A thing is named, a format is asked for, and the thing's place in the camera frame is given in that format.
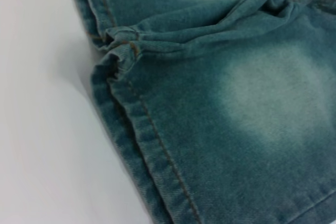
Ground blue faded denim shorts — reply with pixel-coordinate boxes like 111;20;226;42
67;0;336;224

